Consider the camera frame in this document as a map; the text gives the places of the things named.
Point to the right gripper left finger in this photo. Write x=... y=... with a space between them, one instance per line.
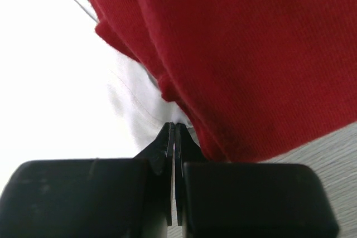
x=117 y=197

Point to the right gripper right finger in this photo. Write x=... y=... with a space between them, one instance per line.
x=247 y=199

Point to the white and green t-shirt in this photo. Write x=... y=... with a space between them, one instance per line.
x=135 y=97

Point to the folded red t-shirt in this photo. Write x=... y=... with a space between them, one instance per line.
x=257 y=78

